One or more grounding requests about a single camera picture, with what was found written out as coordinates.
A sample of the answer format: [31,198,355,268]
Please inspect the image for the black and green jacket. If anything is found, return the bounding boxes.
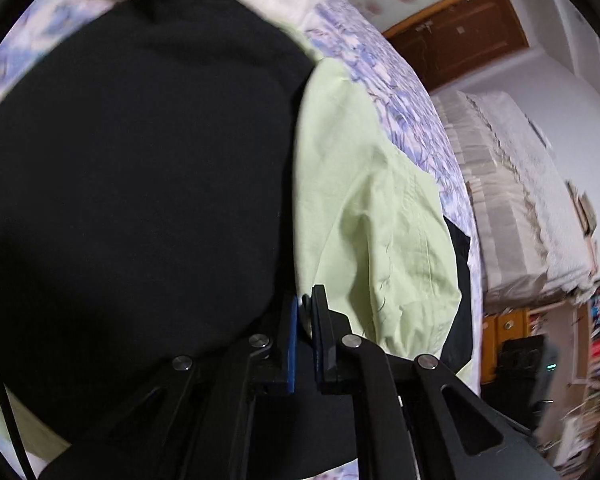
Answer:
[0,0,474,480]

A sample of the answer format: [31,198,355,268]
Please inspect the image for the orange wooden cabinet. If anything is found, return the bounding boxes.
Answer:
[480,308,530,385]

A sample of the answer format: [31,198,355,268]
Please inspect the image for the beige lace covered furniture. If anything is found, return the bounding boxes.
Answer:
[432,90,595,311]

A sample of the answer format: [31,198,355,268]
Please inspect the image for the wooden bookshelf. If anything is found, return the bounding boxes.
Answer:
[529,282,600,479]

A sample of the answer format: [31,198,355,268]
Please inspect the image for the brown wooden door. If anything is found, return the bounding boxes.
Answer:
[384,0,529,91]

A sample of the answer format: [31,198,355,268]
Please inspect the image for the purple floral bed sheet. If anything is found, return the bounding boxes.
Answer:
[0,0,484,480]

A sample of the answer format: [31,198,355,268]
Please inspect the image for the black cable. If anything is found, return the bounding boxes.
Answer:
[0,378,37,480]

